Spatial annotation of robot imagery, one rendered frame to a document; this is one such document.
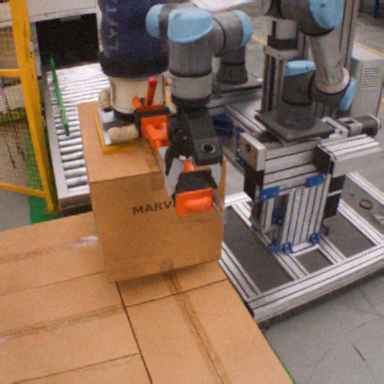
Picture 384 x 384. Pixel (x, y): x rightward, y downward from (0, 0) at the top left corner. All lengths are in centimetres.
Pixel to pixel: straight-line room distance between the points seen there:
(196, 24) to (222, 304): 104
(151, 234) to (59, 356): 51
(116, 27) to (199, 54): 56
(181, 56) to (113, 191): 56
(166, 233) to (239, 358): 46
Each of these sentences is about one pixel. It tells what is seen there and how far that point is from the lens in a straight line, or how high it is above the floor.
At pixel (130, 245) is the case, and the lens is 128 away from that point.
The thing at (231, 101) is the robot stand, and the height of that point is 96.
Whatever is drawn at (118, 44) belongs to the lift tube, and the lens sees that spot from 122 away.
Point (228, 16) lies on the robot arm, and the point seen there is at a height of 154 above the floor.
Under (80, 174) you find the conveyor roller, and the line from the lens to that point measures 223.
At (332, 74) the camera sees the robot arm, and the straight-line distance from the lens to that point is 131.
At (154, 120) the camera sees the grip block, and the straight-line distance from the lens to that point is 109.
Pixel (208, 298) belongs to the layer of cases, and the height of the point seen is 54.
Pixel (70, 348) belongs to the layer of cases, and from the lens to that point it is 141.
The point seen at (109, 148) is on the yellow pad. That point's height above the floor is 109.
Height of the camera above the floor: 168
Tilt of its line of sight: 35 degrees down
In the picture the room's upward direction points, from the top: straight up
